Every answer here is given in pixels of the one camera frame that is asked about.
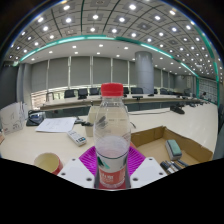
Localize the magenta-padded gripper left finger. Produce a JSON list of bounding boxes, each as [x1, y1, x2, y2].
[[57, 145, 99, 190]]

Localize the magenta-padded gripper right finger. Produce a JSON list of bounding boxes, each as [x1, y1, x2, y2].
[[125, 145, 168, 190]]

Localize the clear red-capped water bottle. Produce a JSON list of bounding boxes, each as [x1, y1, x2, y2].
[[93, 82, 132, 190]]

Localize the black marker pen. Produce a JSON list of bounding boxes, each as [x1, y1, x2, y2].
[[159, 161, 175, 175], [166, 160, 183, 172], [176, 158, 191, 168]]

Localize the red flowered mug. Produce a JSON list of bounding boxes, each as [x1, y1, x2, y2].
[[33, 152, 64, 176]]

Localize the grey whiteboard eraser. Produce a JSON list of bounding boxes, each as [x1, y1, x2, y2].
[[165, 139, 183, 162]]

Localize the small black clip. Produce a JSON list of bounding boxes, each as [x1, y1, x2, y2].
[[80, 120, 95, 128]]

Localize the white printed paper sheets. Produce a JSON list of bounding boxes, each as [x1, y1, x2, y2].
[[35, 116, 78, 134]]

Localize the open brown cardboard box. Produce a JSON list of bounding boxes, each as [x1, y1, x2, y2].
[[129, 125, 214, 175]]

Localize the small cream box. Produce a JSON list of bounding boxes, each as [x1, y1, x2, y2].
[[85, 105, 132, 138]]

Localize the black desk phone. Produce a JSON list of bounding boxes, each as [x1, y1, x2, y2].
[[25, 109, 47, 127]]

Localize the black table microphone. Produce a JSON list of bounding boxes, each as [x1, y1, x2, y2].
[[169, 104, 186, 115]]

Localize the black desk microphones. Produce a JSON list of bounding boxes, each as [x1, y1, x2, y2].
[[78, 94, 156, 101]]

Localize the grey round column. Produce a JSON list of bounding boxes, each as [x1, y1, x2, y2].
[[134, 50, 155, 95]]

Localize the ceiling lights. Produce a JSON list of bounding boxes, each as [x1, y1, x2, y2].
[[8, 1, 218, 73]]

